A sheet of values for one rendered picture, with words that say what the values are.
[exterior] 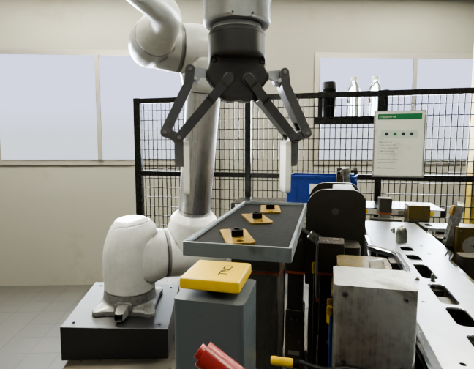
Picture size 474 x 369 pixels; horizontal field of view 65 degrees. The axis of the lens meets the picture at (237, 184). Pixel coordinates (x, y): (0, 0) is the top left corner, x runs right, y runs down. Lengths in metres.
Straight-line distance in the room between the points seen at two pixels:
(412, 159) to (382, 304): 1.42
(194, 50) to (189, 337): 0.79
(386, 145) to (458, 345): 1.32
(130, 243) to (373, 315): 0.76
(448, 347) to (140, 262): 0.80
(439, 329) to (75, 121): 3.34
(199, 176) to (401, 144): 1.08
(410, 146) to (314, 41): 1.99
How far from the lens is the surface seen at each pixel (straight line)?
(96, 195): 3.64
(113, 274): 1.15
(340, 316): 0.52
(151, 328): 1.12
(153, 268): 1.15
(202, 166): 1.10
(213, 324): 0.37
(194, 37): 1.04
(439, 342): 0.66
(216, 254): 0.47
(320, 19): 3.72
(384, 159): 1.87
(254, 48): 0.49
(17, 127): 3.86
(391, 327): 0.53
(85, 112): 3.62
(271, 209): 0.73
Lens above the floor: 1.28
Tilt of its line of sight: 6 degrees down
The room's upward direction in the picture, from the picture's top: straight up
